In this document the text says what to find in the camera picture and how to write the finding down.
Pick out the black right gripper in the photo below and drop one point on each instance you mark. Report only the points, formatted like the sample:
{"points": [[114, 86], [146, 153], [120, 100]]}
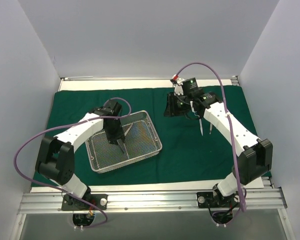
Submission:
{"points": [[170, 105]]}

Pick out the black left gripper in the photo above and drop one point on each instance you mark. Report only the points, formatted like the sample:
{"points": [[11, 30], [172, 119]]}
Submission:
{"points": [[115, 137]]}

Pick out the metal mesh instrument tray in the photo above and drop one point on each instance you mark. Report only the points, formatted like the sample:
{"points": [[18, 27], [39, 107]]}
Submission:
{"points": [[141, 142]]}

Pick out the steel forceps clamp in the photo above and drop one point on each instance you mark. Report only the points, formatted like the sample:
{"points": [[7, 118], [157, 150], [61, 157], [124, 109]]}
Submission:
{"points": [[201, 127]]}

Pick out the steel surgical scissors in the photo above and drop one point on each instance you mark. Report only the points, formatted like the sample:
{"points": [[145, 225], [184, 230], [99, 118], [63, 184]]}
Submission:
{"points": [[210, 128]]}

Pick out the green surgical drape cloth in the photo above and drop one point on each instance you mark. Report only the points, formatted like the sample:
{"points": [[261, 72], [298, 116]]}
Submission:
{"points": [[186, 155]]}

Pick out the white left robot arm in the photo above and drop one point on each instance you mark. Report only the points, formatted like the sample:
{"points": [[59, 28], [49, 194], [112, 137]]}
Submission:
{"points": [[56, 156]]}

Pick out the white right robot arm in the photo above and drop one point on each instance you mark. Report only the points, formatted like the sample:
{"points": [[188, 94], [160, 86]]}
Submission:
{"points": [[252, 155]]}

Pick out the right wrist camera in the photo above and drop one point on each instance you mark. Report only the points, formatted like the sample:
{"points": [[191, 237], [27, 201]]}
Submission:
{"points": [[190, 88]]}

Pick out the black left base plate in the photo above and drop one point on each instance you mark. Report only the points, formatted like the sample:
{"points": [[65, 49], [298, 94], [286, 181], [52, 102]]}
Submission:
{"points": [[70, 203]]}

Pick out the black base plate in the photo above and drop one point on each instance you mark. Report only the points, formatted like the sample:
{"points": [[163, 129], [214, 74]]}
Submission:
{"points": [[70, 203], [209, 199]]}

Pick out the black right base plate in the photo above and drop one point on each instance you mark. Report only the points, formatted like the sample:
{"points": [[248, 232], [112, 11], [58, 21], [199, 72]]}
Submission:
{"points": [[209, 199]]}

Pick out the aluminium front rail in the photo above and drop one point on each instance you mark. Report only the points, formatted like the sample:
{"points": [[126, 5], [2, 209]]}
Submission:
{"points": [[147, 202]]}

